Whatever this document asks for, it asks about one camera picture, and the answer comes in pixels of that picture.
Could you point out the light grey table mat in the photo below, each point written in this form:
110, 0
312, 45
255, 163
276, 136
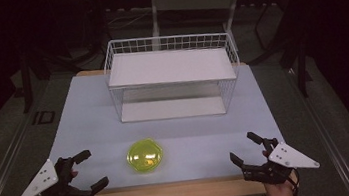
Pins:
92, 131

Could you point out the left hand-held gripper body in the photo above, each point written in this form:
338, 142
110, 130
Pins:
43, 181

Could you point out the person's right hand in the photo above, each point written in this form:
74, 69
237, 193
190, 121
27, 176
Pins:
280, 194

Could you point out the black metal stand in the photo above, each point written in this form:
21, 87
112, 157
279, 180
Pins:
299, 59
25, 82

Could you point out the white metal frame stand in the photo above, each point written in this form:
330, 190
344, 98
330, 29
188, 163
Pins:
154, 13

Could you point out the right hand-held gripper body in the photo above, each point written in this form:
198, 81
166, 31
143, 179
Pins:
290, 157

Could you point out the yellow-green plate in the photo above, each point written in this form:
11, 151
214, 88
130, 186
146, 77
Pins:
145, 156

